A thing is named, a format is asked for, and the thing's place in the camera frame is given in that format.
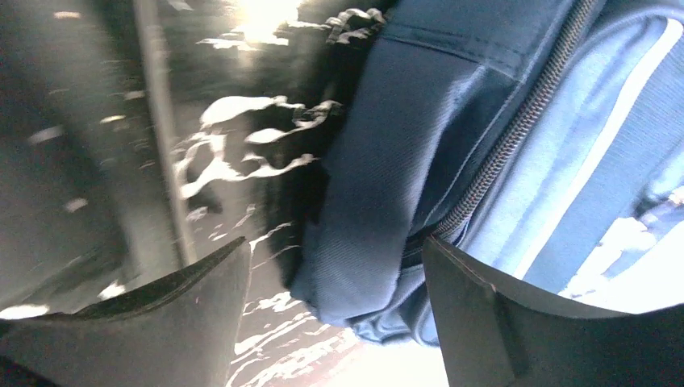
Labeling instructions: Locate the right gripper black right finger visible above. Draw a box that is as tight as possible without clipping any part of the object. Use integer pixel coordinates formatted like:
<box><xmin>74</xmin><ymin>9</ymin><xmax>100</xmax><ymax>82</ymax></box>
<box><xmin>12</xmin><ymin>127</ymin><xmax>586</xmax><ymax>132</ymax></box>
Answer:
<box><xmin>423</xmin><ymin>237</ymin><xmax>683</xmax><ymax>386</ymax></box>

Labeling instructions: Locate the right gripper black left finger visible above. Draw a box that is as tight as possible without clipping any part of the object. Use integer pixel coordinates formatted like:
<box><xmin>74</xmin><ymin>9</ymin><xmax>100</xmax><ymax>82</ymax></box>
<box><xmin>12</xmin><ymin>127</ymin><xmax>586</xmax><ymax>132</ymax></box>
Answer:
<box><xmin>1</xmin><ymin>237</ymin><xmax>251</xmax><ymax>386</ymax></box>

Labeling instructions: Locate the navy blue backpack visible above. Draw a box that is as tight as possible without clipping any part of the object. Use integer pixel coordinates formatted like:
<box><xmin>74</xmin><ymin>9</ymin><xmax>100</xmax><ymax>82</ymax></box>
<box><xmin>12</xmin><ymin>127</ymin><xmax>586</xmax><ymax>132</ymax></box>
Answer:
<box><xmin>290</xmin><ymin>1</ymin><xmax>683</xmax><ymax>347</ymax></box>

